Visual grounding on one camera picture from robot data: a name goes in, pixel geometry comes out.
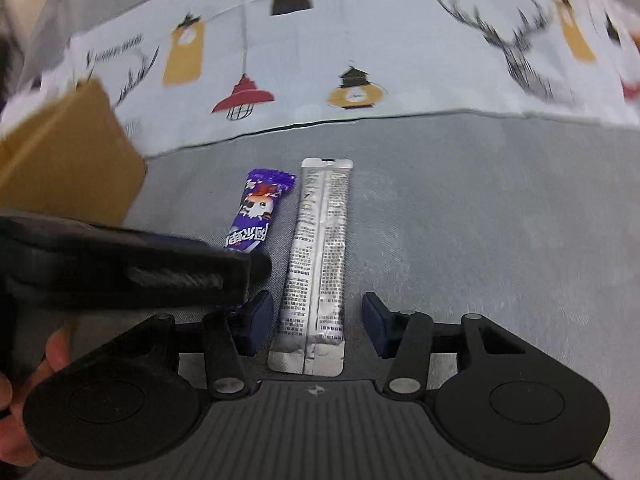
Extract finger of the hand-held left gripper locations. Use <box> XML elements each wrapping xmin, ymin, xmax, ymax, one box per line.
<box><xmin>247</xmin><ymin>251</ymin><xmax>274</xmax><ymax>287</ymax></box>

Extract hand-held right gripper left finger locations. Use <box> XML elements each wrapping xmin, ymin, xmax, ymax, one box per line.
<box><xmin>121</xmin><ymin>290</ymin><xmax>275</xmax><ymax>402</ymax></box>

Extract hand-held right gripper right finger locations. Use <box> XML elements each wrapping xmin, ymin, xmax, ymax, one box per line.
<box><xmin>362</xmin><ymin>291</ymin><xmax>506</xmax><ymax>397</ymax></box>

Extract purple snack packet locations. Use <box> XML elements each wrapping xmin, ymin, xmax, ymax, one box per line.
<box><xmin>222</xmin><ymin>167</ymin><xmax>297</xmax><ymax>254</ymax></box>

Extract silver stick packet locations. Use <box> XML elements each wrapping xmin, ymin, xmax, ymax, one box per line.
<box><xmin>268</xmin><ymin>157</ymin><xmax>355</xmax><ymax>378</ymax></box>

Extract brown cardboard box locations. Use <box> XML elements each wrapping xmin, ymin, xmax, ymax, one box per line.
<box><xmin>0</xmin><ymin>79</ymin><xmax>149</xmax><ymax>227</ymax></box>

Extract person's left hand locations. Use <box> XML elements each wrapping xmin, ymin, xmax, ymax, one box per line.
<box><xmin>0</xmin><ymin>321</ymin><xmax>72</xmax><ymax>467</ymax></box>

